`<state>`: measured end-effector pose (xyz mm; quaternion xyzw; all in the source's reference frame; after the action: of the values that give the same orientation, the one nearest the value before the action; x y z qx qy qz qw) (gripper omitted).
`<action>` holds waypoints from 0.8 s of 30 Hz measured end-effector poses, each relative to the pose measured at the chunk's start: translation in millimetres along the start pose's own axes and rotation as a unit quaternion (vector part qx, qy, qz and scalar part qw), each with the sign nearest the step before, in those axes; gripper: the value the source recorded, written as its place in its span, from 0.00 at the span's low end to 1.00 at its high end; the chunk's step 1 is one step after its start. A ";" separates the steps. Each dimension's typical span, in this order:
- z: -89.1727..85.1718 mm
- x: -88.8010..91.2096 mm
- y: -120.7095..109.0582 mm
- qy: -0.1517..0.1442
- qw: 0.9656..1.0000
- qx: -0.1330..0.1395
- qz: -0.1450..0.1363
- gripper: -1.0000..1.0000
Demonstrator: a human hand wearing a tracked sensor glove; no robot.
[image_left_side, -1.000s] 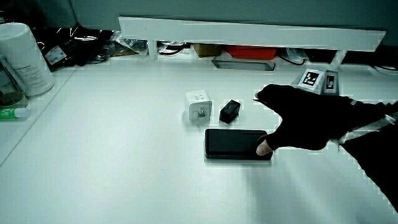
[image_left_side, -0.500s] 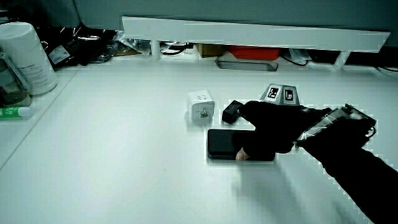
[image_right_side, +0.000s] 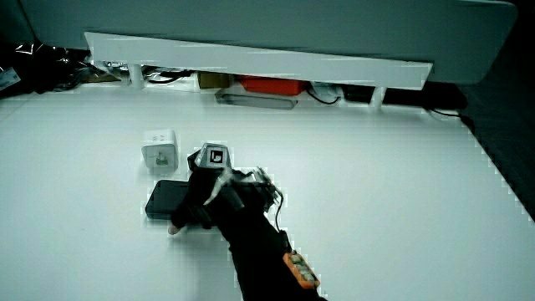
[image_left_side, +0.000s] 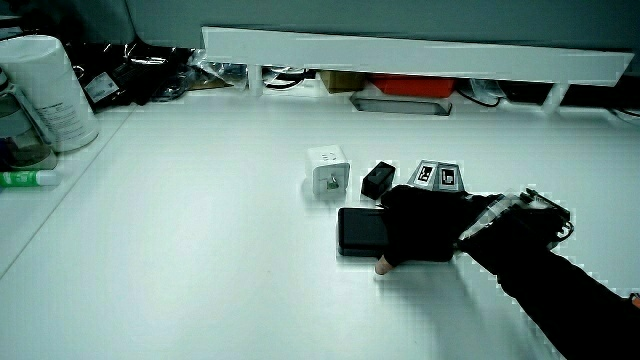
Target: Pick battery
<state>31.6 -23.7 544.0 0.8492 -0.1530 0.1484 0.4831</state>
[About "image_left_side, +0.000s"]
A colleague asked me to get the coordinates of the person's right forearm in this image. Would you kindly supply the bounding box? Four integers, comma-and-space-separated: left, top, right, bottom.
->
455, 187, 640, 360

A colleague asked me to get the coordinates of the black plastic bag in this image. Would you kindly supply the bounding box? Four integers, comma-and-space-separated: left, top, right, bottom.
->
63, 40, 197, 112

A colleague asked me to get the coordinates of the clear glass jar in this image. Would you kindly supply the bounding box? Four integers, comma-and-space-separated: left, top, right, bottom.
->
0, 67, 59, 172

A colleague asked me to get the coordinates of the black cable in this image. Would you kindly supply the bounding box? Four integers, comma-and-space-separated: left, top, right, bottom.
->
456, 78, 503, 109

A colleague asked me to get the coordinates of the small black box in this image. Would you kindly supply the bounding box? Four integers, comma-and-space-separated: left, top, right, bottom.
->
360, 160, 397, 201

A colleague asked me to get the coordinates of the green and white tube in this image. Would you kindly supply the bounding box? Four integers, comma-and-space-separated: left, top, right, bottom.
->
0, 169, 63, 189

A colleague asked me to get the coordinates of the white plug adapter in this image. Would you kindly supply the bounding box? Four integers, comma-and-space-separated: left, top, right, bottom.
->
305, 144, 352, 198

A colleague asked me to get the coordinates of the orange box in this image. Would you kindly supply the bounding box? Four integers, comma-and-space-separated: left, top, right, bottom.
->
371, 74, 457, 99

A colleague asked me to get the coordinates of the white desk shelf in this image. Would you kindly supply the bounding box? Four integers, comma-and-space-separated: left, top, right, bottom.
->
200, 25, 636, 115

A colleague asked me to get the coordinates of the white cylindrical canister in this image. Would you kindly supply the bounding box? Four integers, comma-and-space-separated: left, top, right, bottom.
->
0, 34, 101, 153

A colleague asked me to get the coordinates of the person's right hand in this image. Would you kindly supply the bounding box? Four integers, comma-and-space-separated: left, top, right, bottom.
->
374, 159, 482, 276

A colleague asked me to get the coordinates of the brown cardboard box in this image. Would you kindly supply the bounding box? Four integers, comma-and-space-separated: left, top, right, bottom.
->
319, 70, 367, 95

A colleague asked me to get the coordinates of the clear plastic bag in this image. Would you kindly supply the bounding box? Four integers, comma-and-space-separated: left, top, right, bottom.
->
188, 48, 249, 92

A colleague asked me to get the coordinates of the black battery pack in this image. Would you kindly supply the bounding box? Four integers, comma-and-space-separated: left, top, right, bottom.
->
337, 207, 392, 258

